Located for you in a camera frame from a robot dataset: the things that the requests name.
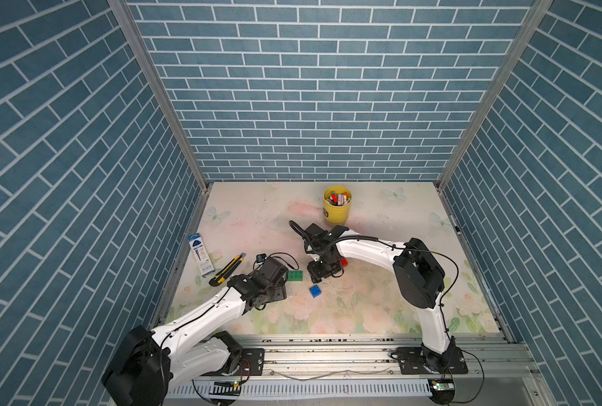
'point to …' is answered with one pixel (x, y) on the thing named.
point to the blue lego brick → (315, 291)
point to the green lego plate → (295, 276)
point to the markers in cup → (339, 200)
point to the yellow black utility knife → (227, 270)
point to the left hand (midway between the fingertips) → (282, 292)
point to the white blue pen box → (200, 254)
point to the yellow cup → (334, 215)
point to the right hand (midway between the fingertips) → (319, 278)
